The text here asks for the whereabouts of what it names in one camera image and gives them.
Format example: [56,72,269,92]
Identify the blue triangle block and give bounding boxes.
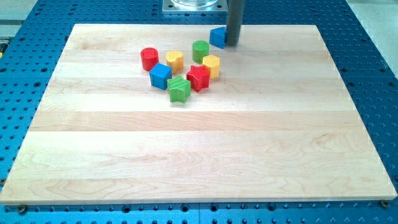
[209,27,226,49]

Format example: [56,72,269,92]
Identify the yellow heart block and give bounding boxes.
[166,50,184,74]

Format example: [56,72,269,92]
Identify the left brass board stopper screw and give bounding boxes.
[16,205,27,215]

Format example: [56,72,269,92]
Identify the green star block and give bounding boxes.
[167,75,191,103]

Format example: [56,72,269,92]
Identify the blue cube block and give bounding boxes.
[149,63,172,90]

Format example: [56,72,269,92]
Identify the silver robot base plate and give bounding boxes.
[162,0,228,13]

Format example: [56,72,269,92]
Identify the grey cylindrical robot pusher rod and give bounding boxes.
[225,0,246,46]

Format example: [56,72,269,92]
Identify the red star block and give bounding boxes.
[186,65,210,92]

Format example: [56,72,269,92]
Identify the yellow hexagon block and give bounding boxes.
[202,55,220,79]

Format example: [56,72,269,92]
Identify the red cylinder block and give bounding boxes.
[141,47,159,71]

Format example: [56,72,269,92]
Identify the green cylinder block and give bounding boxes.
[192,40,210,63]

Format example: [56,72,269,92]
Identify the right brass board stopper screw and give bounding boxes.
[379,200,391,208]

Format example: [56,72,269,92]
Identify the light wooden board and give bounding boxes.
[1,24,397,205]

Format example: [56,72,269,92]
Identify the brass board stopper screw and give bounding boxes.
[16,205,27,215]
[379,200,391,208]

